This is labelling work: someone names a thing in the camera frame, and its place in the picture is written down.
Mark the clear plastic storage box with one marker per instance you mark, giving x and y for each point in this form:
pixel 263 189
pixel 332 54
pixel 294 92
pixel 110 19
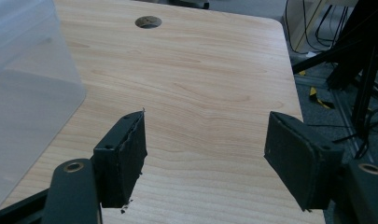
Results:
pixel 28 93

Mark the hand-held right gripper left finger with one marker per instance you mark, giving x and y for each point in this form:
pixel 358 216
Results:
pixel 121 161

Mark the black metal stand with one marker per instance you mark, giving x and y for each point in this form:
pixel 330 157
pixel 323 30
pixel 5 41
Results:
pixel 364 62

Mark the aluminium floor rail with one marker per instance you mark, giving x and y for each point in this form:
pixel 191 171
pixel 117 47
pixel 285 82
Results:
pixel 342 105

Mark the white plug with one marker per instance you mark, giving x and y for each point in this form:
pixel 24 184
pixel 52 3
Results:
pixel 310 54

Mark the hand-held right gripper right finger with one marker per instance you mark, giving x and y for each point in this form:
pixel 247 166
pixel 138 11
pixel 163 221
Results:
pixel 298 161

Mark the dark round base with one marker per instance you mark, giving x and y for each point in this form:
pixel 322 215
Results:
pixel 189 3

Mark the yellow black tape piece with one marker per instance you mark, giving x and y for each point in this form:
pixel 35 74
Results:
pixel 320 99

